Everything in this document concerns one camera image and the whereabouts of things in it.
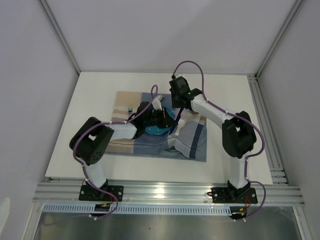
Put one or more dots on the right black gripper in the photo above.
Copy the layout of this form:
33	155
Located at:
174	105

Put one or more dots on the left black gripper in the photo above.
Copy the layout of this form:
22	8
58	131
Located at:
166	121

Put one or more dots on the purple knife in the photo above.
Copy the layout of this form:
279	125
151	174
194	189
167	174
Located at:
177	120

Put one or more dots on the white ceramic spoon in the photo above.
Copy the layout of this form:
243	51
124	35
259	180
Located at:
181	123

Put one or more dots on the purple teal fork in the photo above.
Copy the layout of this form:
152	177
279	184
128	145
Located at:
130	109

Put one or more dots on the blue beige checked cloth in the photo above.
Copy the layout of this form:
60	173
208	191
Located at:
190	144

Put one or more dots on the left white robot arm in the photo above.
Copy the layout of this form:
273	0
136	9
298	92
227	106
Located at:
92	139

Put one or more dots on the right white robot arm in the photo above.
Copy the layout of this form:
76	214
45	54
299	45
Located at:
238	136

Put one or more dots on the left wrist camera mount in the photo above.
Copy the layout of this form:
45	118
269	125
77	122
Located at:
157	102

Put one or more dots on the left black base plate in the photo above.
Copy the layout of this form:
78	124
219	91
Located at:
88	193

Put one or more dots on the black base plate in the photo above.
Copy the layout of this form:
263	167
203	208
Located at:
88	193
225	195

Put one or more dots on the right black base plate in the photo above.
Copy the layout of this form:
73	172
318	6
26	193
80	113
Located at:
225	195

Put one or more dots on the right aluminium frame post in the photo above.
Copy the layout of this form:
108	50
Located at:
283	30

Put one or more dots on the aluminium frame post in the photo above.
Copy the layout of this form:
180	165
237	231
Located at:
49	15
283	30

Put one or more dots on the aluminium mounting rail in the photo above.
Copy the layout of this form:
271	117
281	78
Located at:
164	193

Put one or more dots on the white slotted cable duct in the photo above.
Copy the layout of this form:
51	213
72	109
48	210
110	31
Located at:
91	208

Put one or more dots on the left aluminium frame post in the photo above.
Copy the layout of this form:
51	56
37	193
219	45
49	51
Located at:
49	15

